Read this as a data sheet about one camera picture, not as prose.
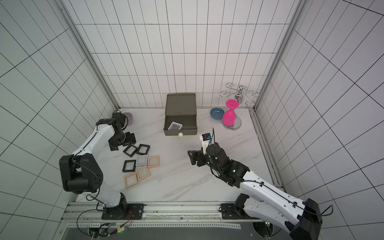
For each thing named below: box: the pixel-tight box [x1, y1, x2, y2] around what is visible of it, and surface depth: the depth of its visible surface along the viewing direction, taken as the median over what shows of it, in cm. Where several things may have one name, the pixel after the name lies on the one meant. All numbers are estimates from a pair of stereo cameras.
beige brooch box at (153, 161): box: [147, 155, 160, 169], surface depth 91 cm
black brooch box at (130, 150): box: [123, 144, 138, 158], surface depth 98 cm
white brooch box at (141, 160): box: [135, 154, 148, 166], surface depth 92 cm
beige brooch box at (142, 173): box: [136, 165, 151, 182], surface depth 86 cm
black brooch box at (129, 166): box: [122, 159, 137, 173], surface depth 89 cm
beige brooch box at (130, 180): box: [123, 172, 139, 189], surface depth 85 cm
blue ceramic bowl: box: [210, 107, 225, 120], surface depth 116 cm
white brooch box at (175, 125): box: [167, 121, 183, 130], surface depth 91 cm
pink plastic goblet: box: [222, 99, 240, 127], surface depth 88 cm
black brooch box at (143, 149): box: [136, 144, 151, 155], surface depth 99 cm
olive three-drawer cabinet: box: [163, 93, 198, 138], surface depth 92 cm
